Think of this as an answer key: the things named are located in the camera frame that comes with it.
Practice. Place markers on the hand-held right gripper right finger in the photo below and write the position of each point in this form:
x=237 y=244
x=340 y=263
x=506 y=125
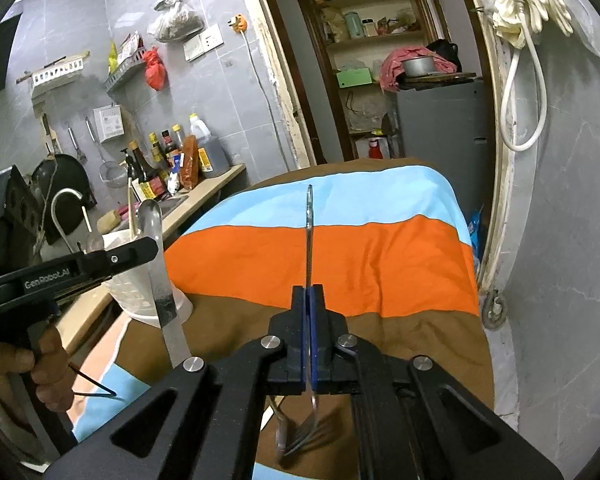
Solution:
x=318 y=345

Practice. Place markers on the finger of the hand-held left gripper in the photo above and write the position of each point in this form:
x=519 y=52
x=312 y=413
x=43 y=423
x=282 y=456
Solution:
x=122 y=255

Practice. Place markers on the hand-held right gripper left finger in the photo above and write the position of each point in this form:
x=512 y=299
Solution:
x=302 y=345

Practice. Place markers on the white plastic utensil holder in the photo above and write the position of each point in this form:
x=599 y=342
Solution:
x=135 y=295

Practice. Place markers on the steel spatula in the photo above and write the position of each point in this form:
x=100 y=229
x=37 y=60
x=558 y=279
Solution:
x=167 y=305

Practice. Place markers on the steel fork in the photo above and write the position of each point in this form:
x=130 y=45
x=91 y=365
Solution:
x=309 y=240

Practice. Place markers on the person's left hand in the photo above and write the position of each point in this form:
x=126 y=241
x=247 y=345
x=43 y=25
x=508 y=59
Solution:
x=50 y=365

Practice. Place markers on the beige loofah sponge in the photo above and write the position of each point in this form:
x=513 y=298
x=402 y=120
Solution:
x=110 y=222

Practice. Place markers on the wooden chopsticks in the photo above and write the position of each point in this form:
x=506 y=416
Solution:
x=133 y=210

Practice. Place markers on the metal strainer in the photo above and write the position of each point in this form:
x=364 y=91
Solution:
x=112 y=175

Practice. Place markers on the tall dark sauce bottle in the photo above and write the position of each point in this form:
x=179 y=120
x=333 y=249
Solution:
x=142 y=175

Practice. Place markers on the curved metal faucet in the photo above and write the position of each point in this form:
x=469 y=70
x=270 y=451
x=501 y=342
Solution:
x=60 y=200

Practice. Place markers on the black wok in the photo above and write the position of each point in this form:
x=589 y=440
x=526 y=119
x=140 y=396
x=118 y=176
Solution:
x=75 y=180

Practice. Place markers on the beige kitchen counter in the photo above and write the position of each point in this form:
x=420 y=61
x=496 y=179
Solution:
x=200 y=195

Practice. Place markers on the yellow capped sauce bottle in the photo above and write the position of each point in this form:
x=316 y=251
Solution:
x=157 y=155

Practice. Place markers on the orange blue brown striped cloth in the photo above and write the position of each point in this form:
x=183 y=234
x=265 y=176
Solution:
x=390 y=260

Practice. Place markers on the red seasoning packet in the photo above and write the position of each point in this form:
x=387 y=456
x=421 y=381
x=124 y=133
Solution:
x=190 y=165

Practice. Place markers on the red capped sauce bottle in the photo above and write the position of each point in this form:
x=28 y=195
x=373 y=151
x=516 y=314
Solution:
x=169 y=145

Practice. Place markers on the hanging metal spatula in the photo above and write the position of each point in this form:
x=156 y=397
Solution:
x=76 y=142

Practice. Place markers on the yellow capped oil bottle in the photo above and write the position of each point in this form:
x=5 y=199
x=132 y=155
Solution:
x=178 y=137

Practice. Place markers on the large dark sauce jug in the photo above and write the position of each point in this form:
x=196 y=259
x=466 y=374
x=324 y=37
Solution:
x=212 y=152

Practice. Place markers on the metal pipe fitting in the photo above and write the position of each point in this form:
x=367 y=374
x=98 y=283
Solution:
x=492 y=310

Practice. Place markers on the red plastic bag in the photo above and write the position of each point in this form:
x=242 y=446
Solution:
x=155 y=72

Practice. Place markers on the blue plastic bag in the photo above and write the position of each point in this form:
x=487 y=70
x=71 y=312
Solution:
x=474 y=235

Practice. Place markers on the yellow snack packet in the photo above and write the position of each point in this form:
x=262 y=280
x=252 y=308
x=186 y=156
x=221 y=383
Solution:
x=113 y=60

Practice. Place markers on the wooden rolling pin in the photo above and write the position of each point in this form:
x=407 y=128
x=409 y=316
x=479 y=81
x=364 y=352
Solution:
x=55 y=65

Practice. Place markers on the red white bottle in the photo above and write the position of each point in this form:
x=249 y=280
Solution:
x=376 y=149

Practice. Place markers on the red white snack packet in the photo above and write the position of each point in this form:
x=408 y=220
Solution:
x=130 y=47

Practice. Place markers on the grey cabinet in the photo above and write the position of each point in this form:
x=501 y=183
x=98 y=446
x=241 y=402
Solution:
x=440 y=145

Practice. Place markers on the clear bag of dried goods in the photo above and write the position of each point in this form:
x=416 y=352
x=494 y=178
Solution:
x=177 y=20

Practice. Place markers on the orange plug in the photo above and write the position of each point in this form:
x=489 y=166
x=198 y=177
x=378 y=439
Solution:
x=240 y=24

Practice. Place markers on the green box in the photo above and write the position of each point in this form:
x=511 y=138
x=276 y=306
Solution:
x=354 y=78

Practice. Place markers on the wooden pantry shelf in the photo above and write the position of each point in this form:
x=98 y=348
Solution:
x=330 y=60

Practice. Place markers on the red cloth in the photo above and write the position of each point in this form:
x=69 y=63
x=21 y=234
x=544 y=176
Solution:
x=392 y=65

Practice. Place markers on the metal pot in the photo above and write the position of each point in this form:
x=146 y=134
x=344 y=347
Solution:
x=418 y=66

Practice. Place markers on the black bag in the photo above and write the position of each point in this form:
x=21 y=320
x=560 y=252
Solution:
x=447 y=52

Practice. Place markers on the green thermos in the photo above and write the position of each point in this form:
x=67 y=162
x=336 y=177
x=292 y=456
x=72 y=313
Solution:
x=353 y=25

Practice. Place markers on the cream rubber gloves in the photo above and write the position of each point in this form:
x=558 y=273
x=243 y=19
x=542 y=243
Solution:
x=525 y=0

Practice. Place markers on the hanging clear plastic bag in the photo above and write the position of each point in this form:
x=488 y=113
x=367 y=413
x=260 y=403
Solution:
x=582 y=20

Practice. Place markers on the white wall box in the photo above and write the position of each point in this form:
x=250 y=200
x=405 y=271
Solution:
x=109 y=122

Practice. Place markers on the grey wall shelf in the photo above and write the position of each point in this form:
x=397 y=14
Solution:
x=125 y=72

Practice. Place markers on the white wall rack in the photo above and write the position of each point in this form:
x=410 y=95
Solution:
x=60 y=74

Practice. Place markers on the white wall socket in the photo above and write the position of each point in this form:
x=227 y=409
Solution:
x=202 y=43

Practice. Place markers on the cream door frame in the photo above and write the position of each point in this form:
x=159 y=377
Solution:
x=280 y=70

